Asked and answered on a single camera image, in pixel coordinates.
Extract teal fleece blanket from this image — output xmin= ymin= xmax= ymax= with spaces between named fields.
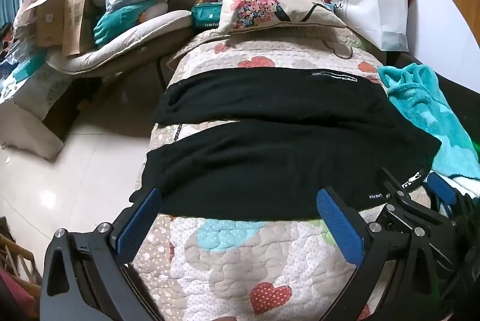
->
xmin=377 ymin=62 xmax=480 ymax=181

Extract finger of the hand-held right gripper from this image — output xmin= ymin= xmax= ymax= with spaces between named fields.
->
xmin=377 ymin=166 xmax=456 ymax=232
xmin=427 ymin=172 xmax=461 ymax=217

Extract heart print quilted blanket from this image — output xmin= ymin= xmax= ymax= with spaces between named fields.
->
xmin=131 ymin=26 xmax=432 ymax=321

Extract cardboard box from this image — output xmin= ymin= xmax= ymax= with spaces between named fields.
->
xmin=15 ymin=0 xmax=68 ymax=48

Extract beige seat cushion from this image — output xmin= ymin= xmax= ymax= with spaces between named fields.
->
xmin=47 ymin=10 xmax=194 ymax=76

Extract beige sofa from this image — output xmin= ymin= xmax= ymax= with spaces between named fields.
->
xmin=0 ymin=64 xmax=107 ymax=161

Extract black pants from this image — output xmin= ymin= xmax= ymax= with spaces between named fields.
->
xmin=129 ymin=67 xmax=442 ymax=222

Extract teal cloth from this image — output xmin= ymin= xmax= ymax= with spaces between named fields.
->
xmin=93 ymin=4 xmax=151 ymax=46

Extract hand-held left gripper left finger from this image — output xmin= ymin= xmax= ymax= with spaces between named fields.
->
xmin=39 ymin=187 xmax=169 ymax=321

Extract cardboard boxes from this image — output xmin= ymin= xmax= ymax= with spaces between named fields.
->
xmin=62 ymin=0 xmax=98 ymax=57

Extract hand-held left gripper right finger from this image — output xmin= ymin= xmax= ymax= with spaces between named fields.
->
xmin=316 ymin=186 xmax=462 ymax=321

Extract teal pouch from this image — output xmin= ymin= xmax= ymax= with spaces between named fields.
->
xmin=190 ymin=1 xmax=225 ymax=31

